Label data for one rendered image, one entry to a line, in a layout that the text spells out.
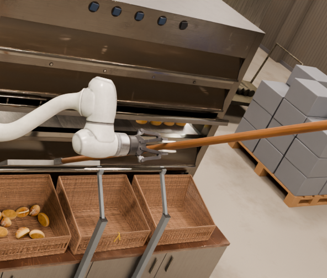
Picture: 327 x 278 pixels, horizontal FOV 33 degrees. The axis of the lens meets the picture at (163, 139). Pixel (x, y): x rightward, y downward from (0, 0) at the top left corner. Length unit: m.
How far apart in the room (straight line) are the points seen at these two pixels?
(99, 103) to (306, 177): 4.69
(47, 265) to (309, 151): 3.74
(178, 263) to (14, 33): 2.10
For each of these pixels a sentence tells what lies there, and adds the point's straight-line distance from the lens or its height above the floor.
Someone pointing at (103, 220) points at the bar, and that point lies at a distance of 3.35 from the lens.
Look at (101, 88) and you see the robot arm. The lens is 1.96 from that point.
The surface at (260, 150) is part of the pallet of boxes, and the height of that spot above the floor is 0.27.
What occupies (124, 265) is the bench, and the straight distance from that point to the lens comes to 3.87.
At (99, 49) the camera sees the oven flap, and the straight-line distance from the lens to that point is 3.34.
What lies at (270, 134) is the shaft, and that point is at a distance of 1.78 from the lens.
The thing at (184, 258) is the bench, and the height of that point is 0.47.
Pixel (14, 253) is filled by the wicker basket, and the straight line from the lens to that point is 3.43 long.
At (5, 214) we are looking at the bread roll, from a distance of 3.65.
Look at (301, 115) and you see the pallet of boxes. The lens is 6.49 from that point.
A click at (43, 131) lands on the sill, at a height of 1.18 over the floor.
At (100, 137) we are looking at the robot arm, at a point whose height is 2.00.
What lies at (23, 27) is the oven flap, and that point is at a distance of 3.12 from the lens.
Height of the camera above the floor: 2.95
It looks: 26 degrees down
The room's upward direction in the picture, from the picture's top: 24 degrees clockwise
